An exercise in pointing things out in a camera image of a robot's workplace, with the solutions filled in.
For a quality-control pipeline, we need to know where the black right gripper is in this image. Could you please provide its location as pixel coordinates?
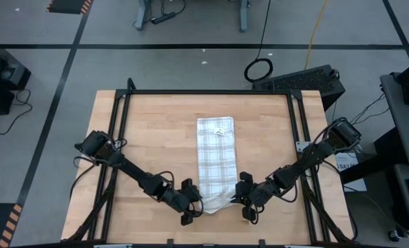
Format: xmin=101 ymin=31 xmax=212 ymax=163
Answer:
xmin=231 ymin=171 xmax=277 ymax=225

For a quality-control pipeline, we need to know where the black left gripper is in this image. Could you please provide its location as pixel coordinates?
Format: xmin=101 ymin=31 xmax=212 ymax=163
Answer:
xmin=162 ymin=178 xmax=204 ymax=227

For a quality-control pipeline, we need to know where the white beige plaid towel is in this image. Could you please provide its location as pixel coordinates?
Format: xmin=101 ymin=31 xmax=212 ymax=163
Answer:
xmin=196 ymin=116 xmax=240 ymax=214

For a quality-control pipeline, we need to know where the silver mounting plate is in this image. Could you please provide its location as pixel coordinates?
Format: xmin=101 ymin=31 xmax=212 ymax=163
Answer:
xmin=295 ymin=140 xmax=311 ymax=153

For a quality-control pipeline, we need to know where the white paper sheet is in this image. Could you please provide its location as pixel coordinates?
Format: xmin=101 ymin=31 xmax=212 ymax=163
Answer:
xmin=334 ymin=151 xmax=368 ymax=193

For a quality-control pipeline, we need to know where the black perforated computer tower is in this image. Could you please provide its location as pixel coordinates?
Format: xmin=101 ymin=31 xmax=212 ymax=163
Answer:
xmin=251 ymin=64 xmax=346 ymax=112

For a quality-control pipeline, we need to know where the grey desk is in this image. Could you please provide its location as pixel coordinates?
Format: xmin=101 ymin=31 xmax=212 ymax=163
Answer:
xmin=392 ymin=163 xmax=409 ymax=244
xmin=379 ymin=72 xmax=409 ymax=168

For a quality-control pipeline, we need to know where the grey desk leg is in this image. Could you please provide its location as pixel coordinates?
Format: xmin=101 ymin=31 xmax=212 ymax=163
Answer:
xmin=133 ymin=0 xmax=151 ymax=31
xmin=238 ymin=0 xmax=252 ymax=34

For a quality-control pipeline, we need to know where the black power strip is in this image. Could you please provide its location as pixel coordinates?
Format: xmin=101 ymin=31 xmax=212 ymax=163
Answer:
xmin=150 ymin=12 xmax=177 ymax=25

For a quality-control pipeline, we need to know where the silver frame bracket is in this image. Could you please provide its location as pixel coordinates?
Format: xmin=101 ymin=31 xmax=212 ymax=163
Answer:
xmin=93 ymin=243 xmax=134 ymax=248
xmin=283 ymin=243 xmax=324 ymax=248

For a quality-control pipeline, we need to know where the black aluminium table frame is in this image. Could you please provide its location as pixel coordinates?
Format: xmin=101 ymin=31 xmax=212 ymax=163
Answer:
xmin=65 ymin=77 xmax=357 ymax=246

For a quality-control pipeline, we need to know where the black coiled floor cable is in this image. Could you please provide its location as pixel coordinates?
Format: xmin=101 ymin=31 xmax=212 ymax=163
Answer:
xmin=244 ymin=0 xmax=274 ymax=83

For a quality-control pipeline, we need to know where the yellow hanging cable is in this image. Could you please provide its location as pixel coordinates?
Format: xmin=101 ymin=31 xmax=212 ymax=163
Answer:
xmin=304 ymin=0 xmax=329 ymax=72

